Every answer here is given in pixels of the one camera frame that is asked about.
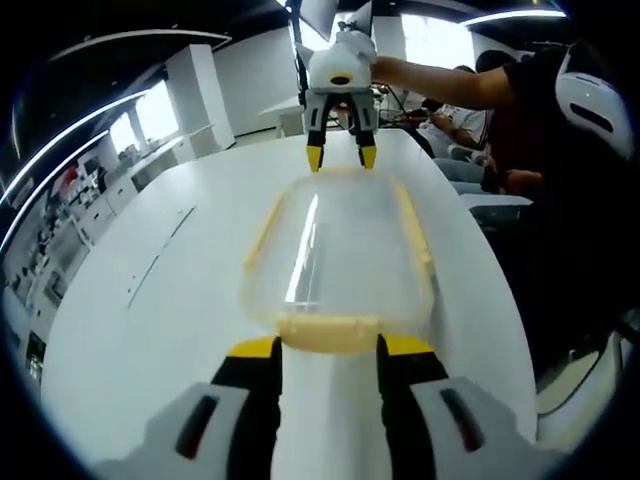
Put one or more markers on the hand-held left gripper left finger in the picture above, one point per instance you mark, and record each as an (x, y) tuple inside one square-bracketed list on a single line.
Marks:
[(240, 400)]

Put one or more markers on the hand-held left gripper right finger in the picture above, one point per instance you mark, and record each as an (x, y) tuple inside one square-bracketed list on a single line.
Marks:
[(420, 400)]

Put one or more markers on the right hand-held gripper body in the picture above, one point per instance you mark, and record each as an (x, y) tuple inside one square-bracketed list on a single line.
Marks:
[(340, 65)]

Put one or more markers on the person's dark shirt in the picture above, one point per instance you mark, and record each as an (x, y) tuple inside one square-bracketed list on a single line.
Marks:
[(530, 135)]

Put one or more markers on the white worn chest device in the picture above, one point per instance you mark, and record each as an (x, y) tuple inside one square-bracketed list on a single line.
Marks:
[(590, 100)]

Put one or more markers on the clear lid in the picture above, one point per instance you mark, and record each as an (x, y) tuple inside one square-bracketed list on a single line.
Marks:
[(350, 240)]

